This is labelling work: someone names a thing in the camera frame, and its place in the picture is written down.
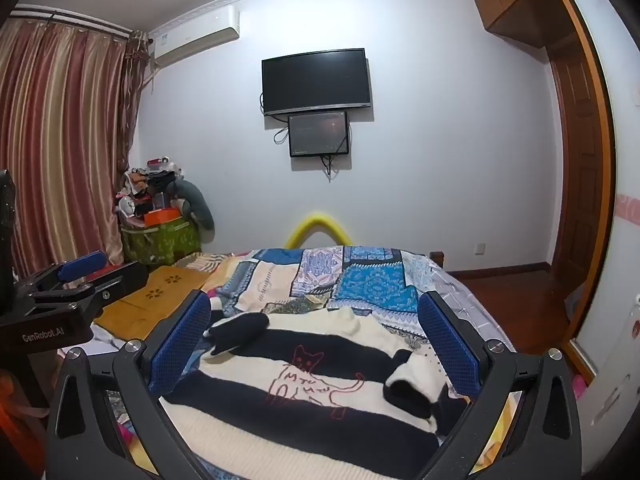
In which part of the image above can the striped red curtain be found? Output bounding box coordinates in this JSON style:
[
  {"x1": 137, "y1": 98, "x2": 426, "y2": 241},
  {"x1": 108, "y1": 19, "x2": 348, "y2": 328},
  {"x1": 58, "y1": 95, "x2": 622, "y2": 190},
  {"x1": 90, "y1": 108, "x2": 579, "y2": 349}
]
[{"x1": 0, "y1": 7, "x2": 152, "y2": 282}]

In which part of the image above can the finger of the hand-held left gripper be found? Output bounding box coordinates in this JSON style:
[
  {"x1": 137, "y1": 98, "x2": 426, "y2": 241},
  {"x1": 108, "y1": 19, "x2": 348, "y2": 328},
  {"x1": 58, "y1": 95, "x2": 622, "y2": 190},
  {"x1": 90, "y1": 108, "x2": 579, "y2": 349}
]
[
  {"x1": 14, "y1": 251, "x2": 109, "y2": 307},
  {"x1": 70, "y1": 261, "x2": 151, "y2": 317}
]

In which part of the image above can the blue patchwork blanket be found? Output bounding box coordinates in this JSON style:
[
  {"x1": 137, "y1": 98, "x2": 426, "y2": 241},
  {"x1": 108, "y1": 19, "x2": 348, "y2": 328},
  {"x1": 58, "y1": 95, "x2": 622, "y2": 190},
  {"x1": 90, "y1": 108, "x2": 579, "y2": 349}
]
[{"x1": 60, "y1": 245, "x2": 516, "y2": 480}]

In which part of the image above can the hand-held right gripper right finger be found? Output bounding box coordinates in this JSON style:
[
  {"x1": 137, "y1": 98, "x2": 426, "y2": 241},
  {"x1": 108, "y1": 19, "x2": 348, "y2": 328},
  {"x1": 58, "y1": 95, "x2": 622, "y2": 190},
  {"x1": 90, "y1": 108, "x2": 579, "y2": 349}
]
[{"x1": 417, "y1": 290, "x2": 584, "y2": 480}]

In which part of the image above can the black and white striped sweater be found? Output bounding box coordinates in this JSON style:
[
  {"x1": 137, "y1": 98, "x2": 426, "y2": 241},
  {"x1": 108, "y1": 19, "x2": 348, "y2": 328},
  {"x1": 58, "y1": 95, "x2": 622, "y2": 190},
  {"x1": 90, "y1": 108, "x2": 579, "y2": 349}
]
[{"x1": 159, "y1": 306, "x2": 472, "y2": 480}]

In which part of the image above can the orange box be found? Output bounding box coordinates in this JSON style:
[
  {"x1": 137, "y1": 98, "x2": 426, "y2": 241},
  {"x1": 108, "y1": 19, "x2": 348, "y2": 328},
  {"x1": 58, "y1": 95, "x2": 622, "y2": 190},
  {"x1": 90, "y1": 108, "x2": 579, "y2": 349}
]
[{"x1": 143, "y1": 208, "x2": 182, "y2": 229}]

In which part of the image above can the white air conditioner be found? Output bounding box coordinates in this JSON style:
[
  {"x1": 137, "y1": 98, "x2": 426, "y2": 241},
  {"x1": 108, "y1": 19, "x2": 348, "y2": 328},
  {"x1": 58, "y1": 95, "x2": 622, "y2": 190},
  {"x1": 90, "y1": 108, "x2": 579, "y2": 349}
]
[{"x1": 150, "y1": 6, "x2": 241, "y2": 67}]

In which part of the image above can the brown wooden door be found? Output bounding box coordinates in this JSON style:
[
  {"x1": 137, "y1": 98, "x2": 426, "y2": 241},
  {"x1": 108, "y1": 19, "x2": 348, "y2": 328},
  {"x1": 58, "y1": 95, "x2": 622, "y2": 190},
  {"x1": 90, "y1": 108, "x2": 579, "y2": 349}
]
[{"x1": 546, "y1": 35, "x2": 609, "y2": 307}]

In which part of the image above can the white quilted bed sheet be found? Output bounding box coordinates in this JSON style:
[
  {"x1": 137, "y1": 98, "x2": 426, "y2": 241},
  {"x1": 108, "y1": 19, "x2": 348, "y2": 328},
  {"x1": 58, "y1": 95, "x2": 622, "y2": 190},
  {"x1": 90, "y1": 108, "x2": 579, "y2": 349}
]
[{"x1": 430, "y1": 265, "x2": 517, "y2": 356}]

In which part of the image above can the yellow foam arch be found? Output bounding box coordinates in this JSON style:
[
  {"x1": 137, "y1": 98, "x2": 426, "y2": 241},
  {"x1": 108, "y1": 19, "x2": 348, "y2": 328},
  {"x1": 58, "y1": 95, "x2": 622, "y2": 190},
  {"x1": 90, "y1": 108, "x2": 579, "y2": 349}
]
[{"x1": 283, "y1": 209, "x2": 352, "y2": 250}]

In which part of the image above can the yellow wooden board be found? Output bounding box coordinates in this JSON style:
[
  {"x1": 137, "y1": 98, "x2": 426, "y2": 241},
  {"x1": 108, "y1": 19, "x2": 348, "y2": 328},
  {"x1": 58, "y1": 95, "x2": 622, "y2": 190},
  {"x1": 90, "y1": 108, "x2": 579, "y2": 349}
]
[{"x1": 92, "y1": 265, "x2": 215, "y2": 342}]

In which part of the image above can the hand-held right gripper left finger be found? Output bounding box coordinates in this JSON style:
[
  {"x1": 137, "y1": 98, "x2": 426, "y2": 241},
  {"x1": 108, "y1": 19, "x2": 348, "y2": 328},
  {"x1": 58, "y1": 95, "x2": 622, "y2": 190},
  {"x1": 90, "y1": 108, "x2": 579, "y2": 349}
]
[{"x1": 44, "y1": 290, "x2": 213, "y2": 480}]

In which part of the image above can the small black monitor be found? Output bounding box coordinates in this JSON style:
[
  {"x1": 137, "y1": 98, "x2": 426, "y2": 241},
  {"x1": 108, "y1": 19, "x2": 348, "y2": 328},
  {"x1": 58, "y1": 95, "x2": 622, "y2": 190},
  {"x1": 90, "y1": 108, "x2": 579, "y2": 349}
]
[{"x1": 288, "y1": 110, "x2": 350, "y2": 158}]

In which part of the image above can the person's left forearm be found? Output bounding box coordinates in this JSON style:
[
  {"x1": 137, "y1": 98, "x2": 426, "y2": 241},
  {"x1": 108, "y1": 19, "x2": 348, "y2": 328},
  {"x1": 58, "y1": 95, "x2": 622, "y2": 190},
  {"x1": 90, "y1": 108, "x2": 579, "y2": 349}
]
[{"x1": 0, "y1": 366, "x2": 51, "y2": 480}]

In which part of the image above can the wooden overhead cabinet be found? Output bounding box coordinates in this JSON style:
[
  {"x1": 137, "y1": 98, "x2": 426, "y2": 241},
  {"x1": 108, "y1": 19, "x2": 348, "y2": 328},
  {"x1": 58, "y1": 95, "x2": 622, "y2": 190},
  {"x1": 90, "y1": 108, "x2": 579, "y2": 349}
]
[{"x1": 470, "y1": 0, "x2": 572, "y2": 50}]

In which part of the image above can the white curtain rail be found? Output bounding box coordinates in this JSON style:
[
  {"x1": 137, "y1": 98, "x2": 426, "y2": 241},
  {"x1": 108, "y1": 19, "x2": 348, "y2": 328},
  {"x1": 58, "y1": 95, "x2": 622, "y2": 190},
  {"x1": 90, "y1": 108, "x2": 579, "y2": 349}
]
[{"x1": 12, "y1": 4, "x2": 137, "y2": 38}]

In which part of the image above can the pile of clothes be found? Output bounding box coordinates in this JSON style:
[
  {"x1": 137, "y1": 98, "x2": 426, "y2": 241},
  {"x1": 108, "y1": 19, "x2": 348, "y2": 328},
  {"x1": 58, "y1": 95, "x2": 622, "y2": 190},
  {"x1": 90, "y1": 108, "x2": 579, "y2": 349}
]
[{"x1": 114, "y1": 157, "x2": 189, "y2": 222}]

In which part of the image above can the green storage bag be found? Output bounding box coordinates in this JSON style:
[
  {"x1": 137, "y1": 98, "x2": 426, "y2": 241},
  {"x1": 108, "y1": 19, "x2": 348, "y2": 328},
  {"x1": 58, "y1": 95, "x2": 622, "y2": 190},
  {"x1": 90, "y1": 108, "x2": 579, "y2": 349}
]
[{"x1": 120, "y1": 217, "x2": 202, "y2": 267}]

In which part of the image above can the black wall television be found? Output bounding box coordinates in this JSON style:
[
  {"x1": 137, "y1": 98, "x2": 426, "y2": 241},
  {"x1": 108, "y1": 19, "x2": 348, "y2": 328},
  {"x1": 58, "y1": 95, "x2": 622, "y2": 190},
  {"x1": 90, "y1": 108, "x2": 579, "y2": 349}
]
[{"x1": 261, "y1": 48, "x2": 372, "y2": 117}]

